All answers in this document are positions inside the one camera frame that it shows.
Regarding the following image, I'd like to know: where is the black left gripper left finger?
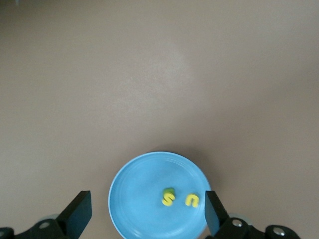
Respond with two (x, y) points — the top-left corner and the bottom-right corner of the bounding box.
(0, 190), (92, 239)

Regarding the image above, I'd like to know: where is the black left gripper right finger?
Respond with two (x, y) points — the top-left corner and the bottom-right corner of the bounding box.
(205, 190), (300, 239)

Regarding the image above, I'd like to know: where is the yellow foam letter u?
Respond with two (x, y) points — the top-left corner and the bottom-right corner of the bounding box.
(184, 193), (201, 208)

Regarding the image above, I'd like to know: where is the yellow foam letter s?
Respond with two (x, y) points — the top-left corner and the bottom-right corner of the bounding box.
(161, 191), (175, 207)

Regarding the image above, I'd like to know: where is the blue plate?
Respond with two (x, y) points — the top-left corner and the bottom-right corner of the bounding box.
(108, 151), (212, 239)

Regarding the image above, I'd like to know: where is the brown table cover sheet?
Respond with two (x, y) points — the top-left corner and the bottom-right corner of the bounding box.
(0, 0), (319, 239)

